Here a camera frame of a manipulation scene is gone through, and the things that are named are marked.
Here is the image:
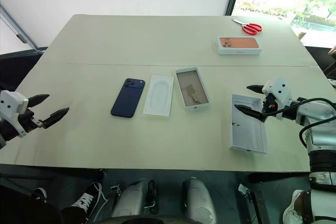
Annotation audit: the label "grey metal bar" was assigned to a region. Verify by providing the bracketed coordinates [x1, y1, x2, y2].
[0, 3, 40, 51]

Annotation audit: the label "dark blue smartphone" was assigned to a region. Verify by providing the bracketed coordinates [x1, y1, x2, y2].
[110, 78, 146, 118]

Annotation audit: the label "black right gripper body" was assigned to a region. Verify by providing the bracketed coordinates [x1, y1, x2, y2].
[259, 94, 277, 123]

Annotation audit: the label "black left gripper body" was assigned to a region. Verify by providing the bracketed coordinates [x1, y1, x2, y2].
[19, 101, 44, 133]

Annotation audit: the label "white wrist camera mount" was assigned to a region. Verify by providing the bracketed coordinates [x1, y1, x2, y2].
[261, 77, 292, 111]
[0, 90, 29, 138]

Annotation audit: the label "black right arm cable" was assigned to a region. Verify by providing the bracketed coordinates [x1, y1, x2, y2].
[262, 98, 336, 148]

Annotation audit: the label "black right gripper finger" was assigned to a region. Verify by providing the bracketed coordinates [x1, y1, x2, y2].
[246, 84, 264, 94]
[234, 104, 266, 123]

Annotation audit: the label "white patterned shoe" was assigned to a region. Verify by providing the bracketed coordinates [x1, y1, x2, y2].
[282, 189, 310, 224]

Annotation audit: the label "red-handled scissors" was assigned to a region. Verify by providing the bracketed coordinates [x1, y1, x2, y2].
[231, 18, 264, 36]

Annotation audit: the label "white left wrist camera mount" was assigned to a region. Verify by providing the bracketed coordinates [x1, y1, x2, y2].
[0, 90, 29, 138]

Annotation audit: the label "black and white shoe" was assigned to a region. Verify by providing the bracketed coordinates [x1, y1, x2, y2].
[31, 187, 48, 204]

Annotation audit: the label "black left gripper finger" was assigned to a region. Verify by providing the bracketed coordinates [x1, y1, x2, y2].
[41, 107, 70, 130]
[28, 94, 50, 109]

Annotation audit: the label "silver and black robot leg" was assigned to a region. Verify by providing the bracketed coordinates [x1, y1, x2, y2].
[112, 178, 160, 221]
[182, 176, 217, 224]

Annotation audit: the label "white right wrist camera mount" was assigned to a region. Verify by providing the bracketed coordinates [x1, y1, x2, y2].
[261, 77, 292, 111]

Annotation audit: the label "white box lid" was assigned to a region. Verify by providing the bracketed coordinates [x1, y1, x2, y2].
[228, 94, 269, 155]

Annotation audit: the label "white cardboard insert tray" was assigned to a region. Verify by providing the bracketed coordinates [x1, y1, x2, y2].
[143, 75, 175, 118]

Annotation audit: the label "closed orange-print phone box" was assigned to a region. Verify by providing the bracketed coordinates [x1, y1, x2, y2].
[217, 36, 264, 56]

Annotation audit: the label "black sneaker with white laces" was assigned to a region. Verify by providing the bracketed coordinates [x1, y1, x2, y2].
[60, 181, 109, 222]

